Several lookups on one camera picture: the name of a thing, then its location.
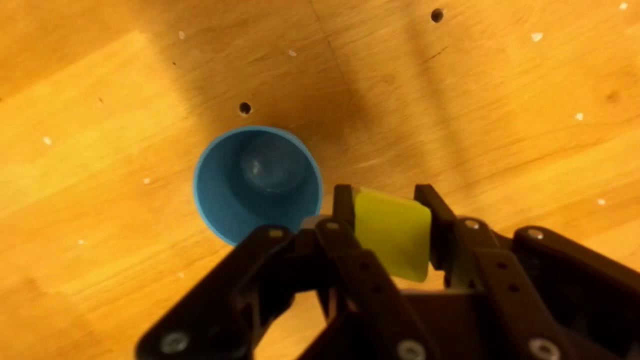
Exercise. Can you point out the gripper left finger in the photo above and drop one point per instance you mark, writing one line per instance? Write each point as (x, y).
(280, 280)

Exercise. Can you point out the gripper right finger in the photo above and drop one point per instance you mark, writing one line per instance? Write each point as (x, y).
(520, 280)

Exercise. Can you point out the yellow block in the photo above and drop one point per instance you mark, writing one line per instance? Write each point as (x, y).
(392, 235)

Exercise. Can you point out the light blue cup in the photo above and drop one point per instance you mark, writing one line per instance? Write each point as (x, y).
(250, 185)

